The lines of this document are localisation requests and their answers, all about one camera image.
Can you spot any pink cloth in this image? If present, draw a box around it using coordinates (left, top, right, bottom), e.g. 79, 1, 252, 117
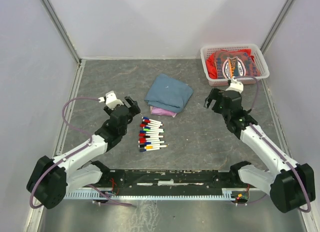
150, 106, 177, 117

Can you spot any blue cloth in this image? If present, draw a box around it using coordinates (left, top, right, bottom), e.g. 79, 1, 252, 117
144, 74, 194, 113

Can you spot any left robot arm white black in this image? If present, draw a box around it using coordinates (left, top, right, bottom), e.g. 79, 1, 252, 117
26, 91, 141, 209

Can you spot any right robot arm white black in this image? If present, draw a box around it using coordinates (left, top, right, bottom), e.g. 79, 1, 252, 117
204, 88, 316, 213

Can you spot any blue cap marker with eraser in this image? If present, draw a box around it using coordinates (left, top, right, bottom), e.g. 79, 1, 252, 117
142, 117, 162, 124

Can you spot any green cap marker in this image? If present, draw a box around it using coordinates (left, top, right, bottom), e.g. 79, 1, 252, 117
143, 127, 164, 132

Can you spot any red printed cloth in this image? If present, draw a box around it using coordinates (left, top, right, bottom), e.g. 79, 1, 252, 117
205, 49, 261, 79

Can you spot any yellow cap marker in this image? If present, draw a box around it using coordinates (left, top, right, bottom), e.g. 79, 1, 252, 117
139, 145, 167, 152

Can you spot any white plastic basket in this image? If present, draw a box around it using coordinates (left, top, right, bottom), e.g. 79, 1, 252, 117
200, 44, 270, 87

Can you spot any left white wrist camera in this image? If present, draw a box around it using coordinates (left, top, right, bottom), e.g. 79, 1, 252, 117
98, 91, 124, 110

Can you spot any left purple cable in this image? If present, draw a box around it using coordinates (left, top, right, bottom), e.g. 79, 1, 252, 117
29, 96, 137, 209

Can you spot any purple cable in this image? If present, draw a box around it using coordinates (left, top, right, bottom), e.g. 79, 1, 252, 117
29, 96, 137, 209
233, 75, 312, 212

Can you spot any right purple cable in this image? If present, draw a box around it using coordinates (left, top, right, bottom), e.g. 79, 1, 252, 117
233, 75, 312, 212

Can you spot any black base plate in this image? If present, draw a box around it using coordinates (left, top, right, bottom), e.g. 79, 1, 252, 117
95, 169, 247, 194

